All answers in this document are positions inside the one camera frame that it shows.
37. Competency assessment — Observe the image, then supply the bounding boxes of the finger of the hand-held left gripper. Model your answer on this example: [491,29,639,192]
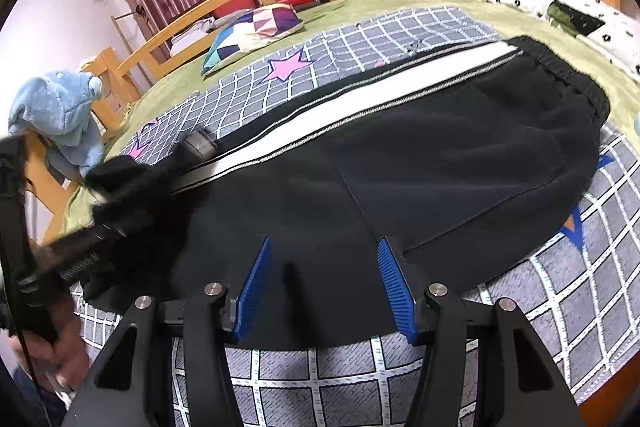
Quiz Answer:
[170,132,219,168]

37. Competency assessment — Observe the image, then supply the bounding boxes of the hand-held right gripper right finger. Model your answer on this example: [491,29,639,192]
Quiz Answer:
[376,238,586,427]

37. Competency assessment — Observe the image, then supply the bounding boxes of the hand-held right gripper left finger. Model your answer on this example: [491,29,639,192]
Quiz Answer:
[62,236,275,427]

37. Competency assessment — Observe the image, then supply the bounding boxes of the black pants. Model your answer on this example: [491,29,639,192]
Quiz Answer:
[82,36,612,348]

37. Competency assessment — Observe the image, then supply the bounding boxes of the person's left hand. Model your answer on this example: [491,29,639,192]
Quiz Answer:
[22,292,93,402]

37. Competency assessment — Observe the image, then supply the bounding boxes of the white folded bedding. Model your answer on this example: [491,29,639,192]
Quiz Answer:
[170,19,221,55]

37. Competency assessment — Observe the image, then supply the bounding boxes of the blue plush toy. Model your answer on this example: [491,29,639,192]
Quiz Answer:
[9,68,106,180]

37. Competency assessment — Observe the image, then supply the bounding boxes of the colourful triangle pattern pillow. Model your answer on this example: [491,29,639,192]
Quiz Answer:
[201,3,305,75]

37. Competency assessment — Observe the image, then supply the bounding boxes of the wooden coat rack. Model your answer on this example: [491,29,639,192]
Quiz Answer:
[111,0,166,58]

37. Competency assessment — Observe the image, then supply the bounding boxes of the grey checked blanket with stars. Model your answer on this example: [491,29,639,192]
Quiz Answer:
[70,6,640,427]

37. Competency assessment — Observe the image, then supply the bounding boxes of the green bed sheet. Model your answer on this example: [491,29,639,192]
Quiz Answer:
[42,0,640,248]

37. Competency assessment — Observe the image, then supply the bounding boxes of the dark green cloth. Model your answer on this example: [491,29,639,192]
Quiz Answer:
[546,0,606,38]

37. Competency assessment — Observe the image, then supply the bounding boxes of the black cable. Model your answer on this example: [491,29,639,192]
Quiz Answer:
[10,327,53,427]

